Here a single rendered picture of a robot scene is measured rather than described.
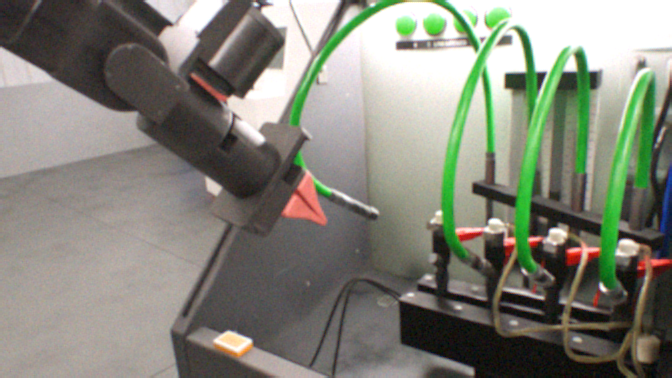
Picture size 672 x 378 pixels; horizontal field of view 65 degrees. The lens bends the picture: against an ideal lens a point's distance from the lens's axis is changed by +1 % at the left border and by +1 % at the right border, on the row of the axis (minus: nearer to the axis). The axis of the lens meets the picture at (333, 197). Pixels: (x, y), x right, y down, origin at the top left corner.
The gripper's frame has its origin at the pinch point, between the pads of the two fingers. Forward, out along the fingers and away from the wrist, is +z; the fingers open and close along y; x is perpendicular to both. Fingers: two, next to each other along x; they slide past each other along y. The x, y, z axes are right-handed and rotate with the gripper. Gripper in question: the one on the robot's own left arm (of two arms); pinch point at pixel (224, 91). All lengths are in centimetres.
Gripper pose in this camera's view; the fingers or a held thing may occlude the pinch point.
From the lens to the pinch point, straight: 70.9
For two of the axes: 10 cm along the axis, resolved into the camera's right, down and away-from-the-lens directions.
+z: 7.6, 5.8, 2.9
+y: -3.2, -0.5, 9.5
